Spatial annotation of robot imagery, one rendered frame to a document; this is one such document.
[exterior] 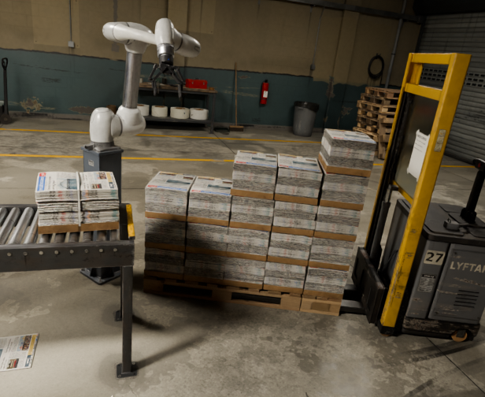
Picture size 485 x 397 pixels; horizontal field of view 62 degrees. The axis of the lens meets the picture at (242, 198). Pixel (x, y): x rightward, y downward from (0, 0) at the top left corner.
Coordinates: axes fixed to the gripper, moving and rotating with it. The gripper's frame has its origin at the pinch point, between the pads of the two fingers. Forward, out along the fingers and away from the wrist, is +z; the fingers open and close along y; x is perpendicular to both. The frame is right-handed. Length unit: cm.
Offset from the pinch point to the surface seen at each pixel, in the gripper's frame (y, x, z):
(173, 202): -21, -62, 50
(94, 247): 38, -7, 78
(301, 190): -93, -15, 49
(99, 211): 34, -15, 60
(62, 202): 51, -13, 56
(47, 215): 57, -17, 61
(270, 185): -75, -24, 44
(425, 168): -140, 43, 45
